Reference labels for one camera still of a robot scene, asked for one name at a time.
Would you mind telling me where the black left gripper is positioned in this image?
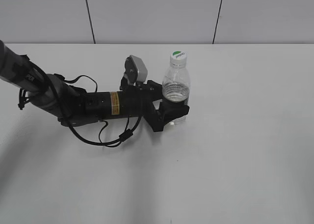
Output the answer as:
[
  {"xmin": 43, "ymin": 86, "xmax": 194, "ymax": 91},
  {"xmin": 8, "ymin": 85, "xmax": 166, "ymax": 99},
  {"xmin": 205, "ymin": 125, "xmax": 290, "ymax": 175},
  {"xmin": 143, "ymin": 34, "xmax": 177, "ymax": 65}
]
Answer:
[{"xmin": 119, "ymin": 77, "xmax": 190, "ymax": 132}]

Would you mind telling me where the clear Cestbon water bottle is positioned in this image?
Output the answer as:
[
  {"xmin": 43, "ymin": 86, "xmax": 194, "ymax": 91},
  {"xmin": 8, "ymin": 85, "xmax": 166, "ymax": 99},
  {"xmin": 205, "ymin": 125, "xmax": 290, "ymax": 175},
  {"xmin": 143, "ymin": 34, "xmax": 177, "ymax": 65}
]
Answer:
[{"xmin": 162, "ymin": 61, "xmax": 191, "ymax": 126}]

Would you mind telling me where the white green bottle cap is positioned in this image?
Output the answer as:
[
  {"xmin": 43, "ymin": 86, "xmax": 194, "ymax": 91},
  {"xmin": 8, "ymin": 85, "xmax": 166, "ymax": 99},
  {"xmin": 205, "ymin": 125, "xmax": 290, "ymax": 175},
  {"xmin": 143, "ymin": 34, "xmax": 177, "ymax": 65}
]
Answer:
[{"xmin": 170, "ymin": 51, "xmax": 187, "ymax": 66}]

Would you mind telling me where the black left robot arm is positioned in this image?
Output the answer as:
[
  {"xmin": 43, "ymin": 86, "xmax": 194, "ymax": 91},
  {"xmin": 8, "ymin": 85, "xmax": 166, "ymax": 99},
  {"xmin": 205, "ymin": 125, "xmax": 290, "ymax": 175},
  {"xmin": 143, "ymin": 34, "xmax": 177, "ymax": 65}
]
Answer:
[{"xmin": 0, "ymin": 43, "xmax": 189, "ymax": 132}]

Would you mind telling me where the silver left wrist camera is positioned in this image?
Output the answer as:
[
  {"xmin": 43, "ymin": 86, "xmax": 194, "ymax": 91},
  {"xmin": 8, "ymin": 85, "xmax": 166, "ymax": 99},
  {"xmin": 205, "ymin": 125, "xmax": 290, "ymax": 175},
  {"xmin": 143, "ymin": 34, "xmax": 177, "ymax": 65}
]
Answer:
[{"xmin": 124, "ymin": 55, "xmax": 148, "ymax": 85}]

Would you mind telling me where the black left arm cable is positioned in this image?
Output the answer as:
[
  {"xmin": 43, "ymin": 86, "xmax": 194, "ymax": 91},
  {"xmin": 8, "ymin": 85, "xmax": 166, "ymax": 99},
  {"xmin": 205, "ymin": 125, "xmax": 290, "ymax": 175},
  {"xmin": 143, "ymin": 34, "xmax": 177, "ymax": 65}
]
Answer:
[{"xmin": 18, "ymin": 54, "xmax": 142, "ymax": 147}]

